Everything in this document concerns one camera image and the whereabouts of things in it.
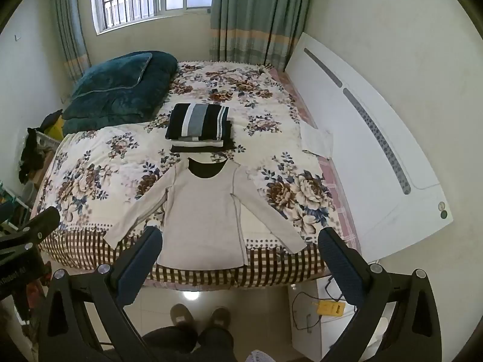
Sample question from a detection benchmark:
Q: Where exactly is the white headboard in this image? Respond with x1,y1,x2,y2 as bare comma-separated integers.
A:
284,32,453,262

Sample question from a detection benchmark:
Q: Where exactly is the person's left shoe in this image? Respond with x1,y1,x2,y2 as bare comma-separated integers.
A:
170,303,197,327

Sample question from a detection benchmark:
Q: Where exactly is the black cable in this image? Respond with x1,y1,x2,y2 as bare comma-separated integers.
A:
292,290,321,330

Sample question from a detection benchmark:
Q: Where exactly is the narrow green curtain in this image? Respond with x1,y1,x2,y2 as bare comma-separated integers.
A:
51,0,91,81

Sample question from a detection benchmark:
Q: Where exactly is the person's right leg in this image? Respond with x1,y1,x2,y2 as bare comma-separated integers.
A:
198,326,246,362

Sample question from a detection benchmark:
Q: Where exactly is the white nightstand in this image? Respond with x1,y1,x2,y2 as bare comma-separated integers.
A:
287,271,393,362

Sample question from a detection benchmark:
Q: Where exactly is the person's leg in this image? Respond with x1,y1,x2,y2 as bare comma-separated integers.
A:
141,324,199,362
198,326,246,362

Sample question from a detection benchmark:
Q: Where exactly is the teal folded quilt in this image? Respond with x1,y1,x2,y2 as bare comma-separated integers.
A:
62,50,179,136

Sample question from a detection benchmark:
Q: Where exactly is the floral blanket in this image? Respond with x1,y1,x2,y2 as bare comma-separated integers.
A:
38,60,340,289

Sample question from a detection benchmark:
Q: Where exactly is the wide green curtain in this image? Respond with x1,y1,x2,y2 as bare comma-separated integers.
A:
209,0,315,72

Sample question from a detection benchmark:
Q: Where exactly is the person's shoe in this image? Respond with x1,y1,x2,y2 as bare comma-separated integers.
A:
170,303,197,327
209,306,232,329

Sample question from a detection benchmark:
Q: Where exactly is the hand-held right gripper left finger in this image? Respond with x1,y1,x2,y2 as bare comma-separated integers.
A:
38,226,164,362

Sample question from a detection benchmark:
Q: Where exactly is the yellow device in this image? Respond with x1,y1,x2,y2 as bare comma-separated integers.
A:
317,301,346,317

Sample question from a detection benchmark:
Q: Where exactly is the yellow bag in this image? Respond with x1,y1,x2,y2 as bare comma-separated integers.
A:
47,115,65,142

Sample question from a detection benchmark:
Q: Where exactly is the white folded cloth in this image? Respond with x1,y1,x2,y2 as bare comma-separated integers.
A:
300,122,333,159

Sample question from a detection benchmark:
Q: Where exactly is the person's right shoe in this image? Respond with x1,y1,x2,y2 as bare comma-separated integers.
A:
209,306,232,329

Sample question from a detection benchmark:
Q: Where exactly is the person's left leg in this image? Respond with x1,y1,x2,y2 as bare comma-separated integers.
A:
141,324,199,362

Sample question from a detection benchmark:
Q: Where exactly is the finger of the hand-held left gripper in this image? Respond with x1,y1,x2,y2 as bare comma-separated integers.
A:
0,207,61,261

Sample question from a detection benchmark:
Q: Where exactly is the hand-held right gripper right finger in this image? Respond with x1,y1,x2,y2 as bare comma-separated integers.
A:
318,227,442,362

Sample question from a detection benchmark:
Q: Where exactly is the black grey striped folded sweater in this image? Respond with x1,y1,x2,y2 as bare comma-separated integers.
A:
165,103,230,141

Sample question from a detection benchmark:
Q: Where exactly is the beige long-sleeve shirt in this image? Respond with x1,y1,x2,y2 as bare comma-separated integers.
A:
103,158,308,270

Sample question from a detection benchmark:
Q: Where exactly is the teal pillow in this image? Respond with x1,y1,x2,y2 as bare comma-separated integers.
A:
72,52,153,99

